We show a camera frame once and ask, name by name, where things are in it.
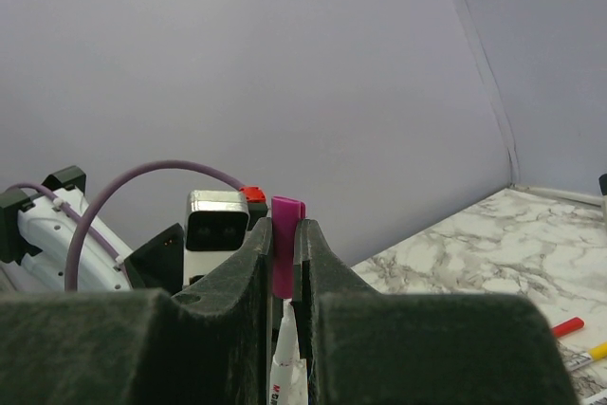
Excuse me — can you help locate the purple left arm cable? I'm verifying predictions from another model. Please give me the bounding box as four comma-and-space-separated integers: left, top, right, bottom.
9, 159, 246, 292

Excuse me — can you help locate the magenta-tipped white pen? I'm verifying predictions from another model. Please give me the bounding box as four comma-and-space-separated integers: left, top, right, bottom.
267, 301, 309, 404

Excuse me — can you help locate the purple-tipped white pen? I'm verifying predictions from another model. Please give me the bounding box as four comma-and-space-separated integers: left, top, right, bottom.
581, 391, 607, 405

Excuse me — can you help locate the magenta pen cap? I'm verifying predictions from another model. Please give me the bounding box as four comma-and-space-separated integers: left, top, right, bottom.
271, 195, 306, 300

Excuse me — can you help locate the yellow pen cap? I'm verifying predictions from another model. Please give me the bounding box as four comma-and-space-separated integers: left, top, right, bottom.
588, 342, 607, 361

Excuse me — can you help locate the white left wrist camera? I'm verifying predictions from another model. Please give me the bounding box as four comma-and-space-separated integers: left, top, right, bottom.
183, 186, 268, 286

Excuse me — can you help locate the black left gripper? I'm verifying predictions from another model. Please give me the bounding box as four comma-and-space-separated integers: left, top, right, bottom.
128, 223, 184, 289

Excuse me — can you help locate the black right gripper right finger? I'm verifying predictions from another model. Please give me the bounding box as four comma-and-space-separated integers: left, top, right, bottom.
293, 219, 578, 404

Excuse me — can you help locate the grey black stapler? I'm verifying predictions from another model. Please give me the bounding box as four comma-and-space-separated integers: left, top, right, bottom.
598, 174, 607, 226

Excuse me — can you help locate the orange-tipped white pen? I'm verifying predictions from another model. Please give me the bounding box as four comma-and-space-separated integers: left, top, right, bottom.
564, 353, 594, 372

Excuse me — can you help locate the red pen cap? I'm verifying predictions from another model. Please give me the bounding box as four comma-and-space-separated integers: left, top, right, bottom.
552, 317, 585, 339

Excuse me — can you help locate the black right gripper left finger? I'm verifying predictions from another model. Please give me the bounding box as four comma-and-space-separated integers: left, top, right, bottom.
1, 219, 272, 404

